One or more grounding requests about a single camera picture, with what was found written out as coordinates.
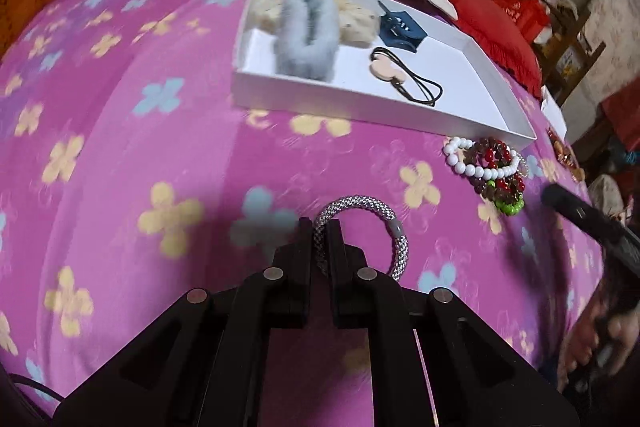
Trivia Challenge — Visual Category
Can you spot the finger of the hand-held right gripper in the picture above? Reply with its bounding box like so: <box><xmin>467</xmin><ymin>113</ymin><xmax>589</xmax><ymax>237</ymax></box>
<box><xmin>542</xmin><ymin>183</ymin><xmax>640</xmax><ymax>260</ymax></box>

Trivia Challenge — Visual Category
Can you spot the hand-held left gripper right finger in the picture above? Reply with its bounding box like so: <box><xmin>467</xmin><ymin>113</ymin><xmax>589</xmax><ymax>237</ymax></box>
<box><xmin>327</xmin><ymin>223</ymin><xmax>581</xmax><ymax>427</ymax></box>

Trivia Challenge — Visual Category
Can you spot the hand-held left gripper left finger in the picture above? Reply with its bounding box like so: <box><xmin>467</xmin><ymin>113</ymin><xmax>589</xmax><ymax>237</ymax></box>
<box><xmin>52</xmin><ymin>218</ymin><xmax>314</xmax><ymax>427</ymax></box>

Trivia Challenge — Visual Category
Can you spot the silver woven bracelet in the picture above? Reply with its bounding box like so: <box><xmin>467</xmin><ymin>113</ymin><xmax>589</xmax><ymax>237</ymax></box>
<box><xmin>312</xmin><ymin>195</ymin><xmax>409</xmax><ymax>283</ymax></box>

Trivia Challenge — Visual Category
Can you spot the green bead bracelet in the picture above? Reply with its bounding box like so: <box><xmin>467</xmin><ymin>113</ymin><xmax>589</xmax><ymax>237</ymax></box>
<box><xmin>486</xmin><ymin>179</ymin><xmax>526</xmax><ymax>217</ymax></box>

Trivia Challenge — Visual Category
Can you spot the brown bead bracelet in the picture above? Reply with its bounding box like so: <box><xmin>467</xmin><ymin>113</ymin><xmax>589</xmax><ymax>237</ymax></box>
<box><xmin>462</xmin><ymin>138</ymin><xmax>527</xmax><ymax>202</ymax></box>

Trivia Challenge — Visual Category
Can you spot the white bead bracelet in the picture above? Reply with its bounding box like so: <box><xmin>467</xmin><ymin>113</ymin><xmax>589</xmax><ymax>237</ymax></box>
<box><xmin>443</xmin><ymin>136</ymin><xmax>522</xmax><ymax>180</ymax></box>

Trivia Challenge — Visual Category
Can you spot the white shallow box tray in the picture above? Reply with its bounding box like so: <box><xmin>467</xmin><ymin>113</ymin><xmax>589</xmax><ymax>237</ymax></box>
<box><xmin>232</xmin><ymin>0</ymin><xmax>538</xmax><ymax>154</ymax></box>

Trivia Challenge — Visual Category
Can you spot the person's right hand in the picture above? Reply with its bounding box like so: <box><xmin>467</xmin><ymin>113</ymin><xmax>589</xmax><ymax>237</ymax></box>
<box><xmin>557</xmin><ymin>307</ymin><xmax>640</xmax><ymax>390</ymax></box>

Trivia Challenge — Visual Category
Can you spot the white paper box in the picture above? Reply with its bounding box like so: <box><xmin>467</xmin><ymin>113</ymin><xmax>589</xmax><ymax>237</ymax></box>
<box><xmin>540</xmin><ymin>84</ymin><xmax>569</xmax><ymax>140</ymax></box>

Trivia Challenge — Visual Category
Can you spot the pink floral blanket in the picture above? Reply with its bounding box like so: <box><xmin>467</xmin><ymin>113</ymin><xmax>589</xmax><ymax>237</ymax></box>
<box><xmin>0</xmin><ymin>0</ymin><xmax>618</xmax><ymax>427</ymax></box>

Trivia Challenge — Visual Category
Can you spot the wooden chair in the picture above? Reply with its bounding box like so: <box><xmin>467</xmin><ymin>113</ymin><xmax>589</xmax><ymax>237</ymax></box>
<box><xmin>541</xmin><ymin>0</ymin><xmax>609</xmax><ymax>108</ymax></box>

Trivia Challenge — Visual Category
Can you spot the red frilled pillow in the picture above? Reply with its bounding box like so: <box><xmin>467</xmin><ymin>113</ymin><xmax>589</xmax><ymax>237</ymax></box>
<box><xmin>440</xmin><ymin>0</ymin><xmax>544</xmax><ymax>100</ymax></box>

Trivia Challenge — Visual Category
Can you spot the red shopping bag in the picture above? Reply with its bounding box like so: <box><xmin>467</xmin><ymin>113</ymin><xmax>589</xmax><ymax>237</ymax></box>
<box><xmin>492</xmin><ymin>0</ymin><xmax>551</xmax><ymax>42</ymax></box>

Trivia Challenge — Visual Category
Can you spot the navy blue claw hair clip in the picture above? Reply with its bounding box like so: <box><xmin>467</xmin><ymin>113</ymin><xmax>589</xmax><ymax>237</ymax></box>
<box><xmin>376</xmin><ymin>0</ymin><xmax>430</xmax><ymax>54</ymax></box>

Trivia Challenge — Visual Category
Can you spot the cream fluffy scrunchie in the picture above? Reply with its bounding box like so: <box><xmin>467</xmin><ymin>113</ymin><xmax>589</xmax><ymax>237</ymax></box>
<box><xmin>248</xmin><ymin>0</ymin><xmax>380</xmax><ymax>46</ymax></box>

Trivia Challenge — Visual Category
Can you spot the pink disc black hair tie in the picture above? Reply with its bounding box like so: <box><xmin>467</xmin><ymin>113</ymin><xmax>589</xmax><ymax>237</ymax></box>
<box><xmin>371</xmin><ymin>47</ymin><xmax>445</xmax><ymax>108</ymax></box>

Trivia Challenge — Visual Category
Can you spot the black cable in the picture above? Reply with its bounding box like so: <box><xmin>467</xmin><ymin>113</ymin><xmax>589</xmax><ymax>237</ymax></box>
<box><xmin>9</xmin><ymin>373</ymin><xmax>67</xmax><ymax>409</ymax></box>

